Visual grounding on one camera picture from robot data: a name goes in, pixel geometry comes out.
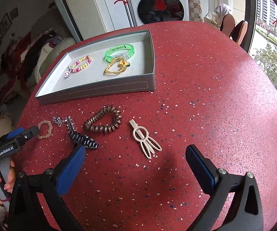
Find brown braided bracelet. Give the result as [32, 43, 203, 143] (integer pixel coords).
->
[36, 120, 53, 140]

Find silver star hair clip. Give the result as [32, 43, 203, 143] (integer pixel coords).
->
[53, 115, 76, 132]

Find black patterned hair clip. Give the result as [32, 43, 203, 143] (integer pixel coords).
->
[69, 131, 98, 149]

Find bronze spiral hair tie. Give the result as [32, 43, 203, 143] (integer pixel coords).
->
[82, 105, 124, 134]

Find cream rabbit hair clip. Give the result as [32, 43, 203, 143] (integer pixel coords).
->
[129, 119, 162, 159]

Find grey jewelry tray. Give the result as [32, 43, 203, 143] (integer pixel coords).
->
[35, 30, 156, 105]

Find pile of clothes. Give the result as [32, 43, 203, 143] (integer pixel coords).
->
[0, 30, 61, 104]

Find green translucent bangle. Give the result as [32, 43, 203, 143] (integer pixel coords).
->
[104, 44, 135, 63]

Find brown chair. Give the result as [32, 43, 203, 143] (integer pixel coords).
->
[220, 14, 235, 37]
[231, 20, 248, 45]

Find checkered cloth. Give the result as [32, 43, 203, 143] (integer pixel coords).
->
[188, 0, 204, 22]

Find white washing machine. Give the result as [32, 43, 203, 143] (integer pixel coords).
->
[126, 0, 190, 26]

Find pink yellow beaded bracelet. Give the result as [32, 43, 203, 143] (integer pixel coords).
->
[64, 55, 94, 79]

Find wall picture frames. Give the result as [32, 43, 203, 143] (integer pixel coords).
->
[0, 7, 18, 45]

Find yellow cord bracelet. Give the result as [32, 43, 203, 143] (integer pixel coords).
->
[103, 57, 132, 76]

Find red handled mop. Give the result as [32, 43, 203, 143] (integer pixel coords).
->
[113, 0, 134, 27]

